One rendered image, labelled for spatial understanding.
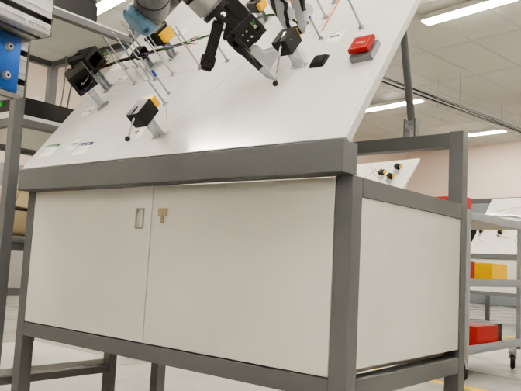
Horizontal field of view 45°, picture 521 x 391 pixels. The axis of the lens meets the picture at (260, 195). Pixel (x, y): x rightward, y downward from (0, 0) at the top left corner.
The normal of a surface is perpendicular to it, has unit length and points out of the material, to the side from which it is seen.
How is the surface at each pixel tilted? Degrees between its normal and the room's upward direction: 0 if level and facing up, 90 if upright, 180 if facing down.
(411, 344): 90
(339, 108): 53
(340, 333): 90
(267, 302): 90
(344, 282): 90
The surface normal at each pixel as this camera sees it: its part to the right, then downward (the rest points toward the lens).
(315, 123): -0.47, -0.69
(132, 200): -0.63, -0.11
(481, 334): 0.69, -0.04
